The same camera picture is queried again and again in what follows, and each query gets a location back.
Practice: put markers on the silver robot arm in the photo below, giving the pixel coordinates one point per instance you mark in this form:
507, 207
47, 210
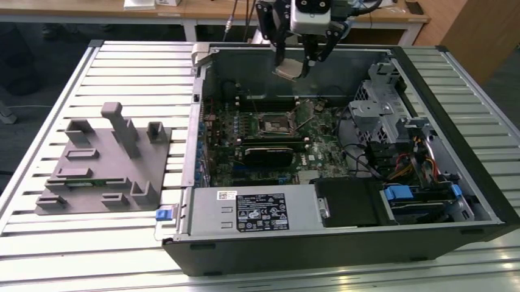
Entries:
254, 37

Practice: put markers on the green motherboard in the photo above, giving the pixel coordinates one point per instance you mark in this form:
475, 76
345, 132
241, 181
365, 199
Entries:
325, 152

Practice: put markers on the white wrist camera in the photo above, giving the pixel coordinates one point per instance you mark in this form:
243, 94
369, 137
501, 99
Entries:
310, 18

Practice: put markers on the silver disk bay frame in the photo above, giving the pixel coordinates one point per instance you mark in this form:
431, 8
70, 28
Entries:
443, 152

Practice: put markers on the grey parts rack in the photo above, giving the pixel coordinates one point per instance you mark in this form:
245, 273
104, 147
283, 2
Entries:
110, 170

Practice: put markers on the black graphics card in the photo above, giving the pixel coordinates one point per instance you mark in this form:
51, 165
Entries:
267, 158

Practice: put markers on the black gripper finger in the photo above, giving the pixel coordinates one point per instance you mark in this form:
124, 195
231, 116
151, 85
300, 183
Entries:
279, 36
321, 51

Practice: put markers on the grey case hinge block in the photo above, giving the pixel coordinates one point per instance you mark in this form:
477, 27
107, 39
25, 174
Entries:
201, 53

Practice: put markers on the wooden desk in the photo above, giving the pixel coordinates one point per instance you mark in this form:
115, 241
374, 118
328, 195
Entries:
60, 11

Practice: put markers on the metal drive cage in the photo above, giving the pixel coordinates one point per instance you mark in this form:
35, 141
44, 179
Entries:
372, 111

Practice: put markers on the silver CPU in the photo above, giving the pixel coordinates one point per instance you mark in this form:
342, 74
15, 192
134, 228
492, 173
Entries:
289, 69

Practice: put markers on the small black desk item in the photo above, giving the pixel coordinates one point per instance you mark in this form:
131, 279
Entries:
414, 7

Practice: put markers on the silver chipset heatsink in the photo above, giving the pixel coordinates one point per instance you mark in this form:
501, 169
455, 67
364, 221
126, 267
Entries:
308, 175

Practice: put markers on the CPU socket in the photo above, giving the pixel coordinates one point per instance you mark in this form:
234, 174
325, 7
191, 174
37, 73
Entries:
278, 123

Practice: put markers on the small white box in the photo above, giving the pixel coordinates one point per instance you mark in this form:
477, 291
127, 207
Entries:
169, 2

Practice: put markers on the blue bay clip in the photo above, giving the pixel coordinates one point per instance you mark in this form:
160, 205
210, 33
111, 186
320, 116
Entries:
456, 191

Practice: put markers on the large white box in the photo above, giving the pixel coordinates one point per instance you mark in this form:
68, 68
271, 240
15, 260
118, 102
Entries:
138, 4

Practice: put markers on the black plastic shroud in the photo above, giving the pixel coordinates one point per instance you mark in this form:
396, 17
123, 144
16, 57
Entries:
349, 203

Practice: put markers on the silver power supply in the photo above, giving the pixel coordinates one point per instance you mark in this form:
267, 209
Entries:
207, 213

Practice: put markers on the black PC case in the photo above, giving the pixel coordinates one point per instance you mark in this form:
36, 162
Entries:
325, 258

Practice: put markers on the blue case latch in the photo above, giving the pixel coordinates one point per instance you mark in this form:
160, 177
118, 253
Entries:
163, 213

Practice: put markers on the hard disk in blue carrier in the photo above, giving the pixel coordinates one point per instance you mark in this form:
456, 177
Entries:
396, 193

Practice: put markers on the wooden cabinet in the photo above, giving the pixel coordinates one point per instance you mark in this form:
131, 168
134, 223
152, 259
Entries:
479, 36

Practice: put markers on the green RAM stick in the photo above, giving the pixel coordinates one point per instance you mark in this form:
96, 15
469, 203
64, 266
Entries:
80, 182

